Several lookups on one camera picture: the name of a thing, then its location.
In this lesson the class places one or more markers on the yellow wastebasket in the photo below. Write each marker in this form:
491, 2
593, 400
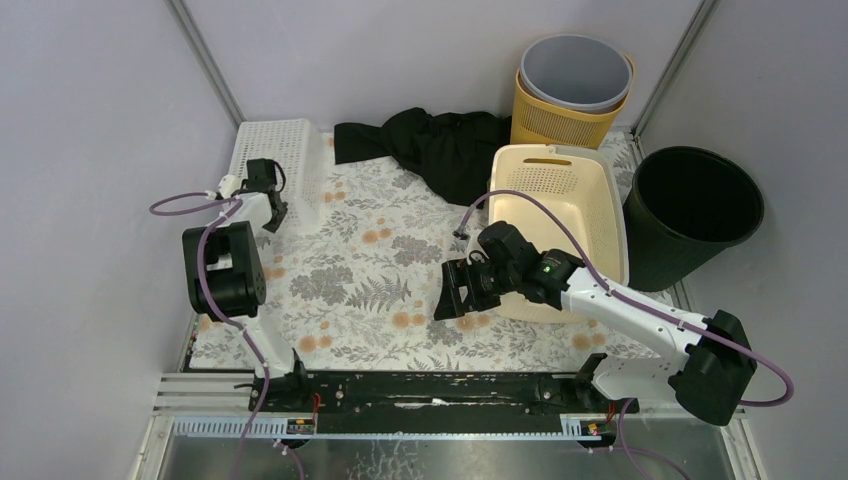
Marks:
535, 121

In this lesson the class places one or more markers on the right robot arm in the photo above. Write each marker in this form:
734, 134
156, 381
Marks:
700, 362

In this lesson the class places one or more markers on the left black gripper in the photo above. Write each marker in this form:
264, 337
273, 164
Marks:
275, 210

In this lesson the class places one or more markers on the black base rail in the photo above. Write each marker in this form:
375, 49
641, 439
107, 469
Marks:
436, 403

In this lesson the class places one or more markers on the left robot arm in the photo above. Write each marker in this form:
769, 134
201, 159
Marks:
225, 277

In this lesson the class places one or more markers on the black cloth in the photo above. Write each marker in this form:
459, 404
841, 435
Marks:
451, 152

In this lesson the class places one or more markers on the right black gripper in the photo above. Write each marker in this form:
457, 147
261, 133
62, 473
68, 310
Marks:
458, 273

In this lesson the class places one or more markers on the cream plastic basket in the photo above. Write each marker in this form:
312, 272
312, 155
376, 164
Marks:
578, 186

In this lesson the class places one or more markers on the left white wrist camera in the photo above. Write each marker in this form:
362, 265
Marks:
228, 186

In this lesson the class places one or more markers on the grey plastic bin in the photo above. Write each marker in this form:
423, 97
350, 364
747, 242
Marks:
576, 72

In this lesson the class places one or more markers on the white perforated plastic basket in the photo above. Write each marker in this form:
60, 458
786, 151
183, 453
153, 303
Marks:
298, 147

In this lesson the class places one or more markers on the black round bucket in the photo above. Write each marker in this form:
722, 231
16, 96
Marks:
686, 205

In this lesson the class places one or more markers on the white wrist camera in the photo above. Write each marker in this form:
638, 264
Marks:
472, 248
228, 186

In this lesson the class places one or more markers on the floral tablecloth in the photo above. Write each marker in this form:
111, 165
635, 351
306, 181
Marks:
359, 293

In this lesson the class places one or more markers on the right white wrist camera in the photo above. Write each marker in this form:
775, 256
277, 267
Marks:
472, 248

